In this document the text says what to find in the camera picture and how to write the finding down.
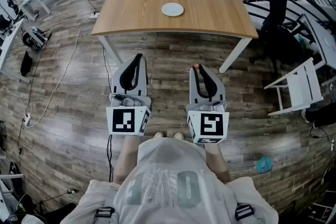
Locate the person's right forearm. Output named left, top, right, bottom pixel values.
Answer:
left=203, top=143, right=232, bottom=184

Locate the black office chair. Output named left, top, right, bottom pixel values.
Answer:
left=249, top=0, right=304, bottom=79

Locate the person's white shirt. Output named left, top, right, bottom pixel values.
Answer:
left=60, top=137, right=279, bottom=224

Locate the black cable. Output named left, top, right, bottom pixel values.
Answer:
left=106, top=134, right=114, bottom=183

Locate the teal cloth item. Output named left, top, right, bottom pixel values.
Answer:
left=256, top=156, right=274, bottom=173

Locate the black bag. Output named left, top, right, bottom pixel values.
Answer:
left=20, top=51, right=34, bottom=77

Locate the white round plate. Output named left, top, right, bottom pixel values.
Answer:
left=161, top=2, right=185, bottom=17

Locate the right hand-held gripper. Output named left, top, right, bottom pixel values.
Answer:
left=185, top=64, right=230, bottom=144

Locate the wheeled device with black tyre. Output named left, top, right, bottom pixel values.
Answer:
left=22, top=26, right=53, bottom=49

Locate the white folding chair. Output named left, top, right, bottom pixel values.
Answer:
left=264, top=57, right=324, bottom=116

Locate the white table leg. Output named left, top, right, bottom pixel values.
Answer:
left=218, top=37, right=253, bottom=74
left=98, top=35, right=124, bottom=66

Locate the long white cable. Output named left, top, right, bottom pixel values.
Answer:
left=25, top=17, right=92, bottom=129

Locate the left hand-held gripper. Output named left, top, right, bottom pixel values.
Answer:
left=106, top=54, right=152, bottom=136

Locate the black strap buckle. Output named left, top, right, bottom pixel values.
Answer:
left=234, top=204, right=255, bottom=221
left=95, top=206, right=116, bottom=219

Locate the person's left forearm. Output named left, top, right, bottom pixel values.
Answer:
left=112, top=135, right=141, bottom=185

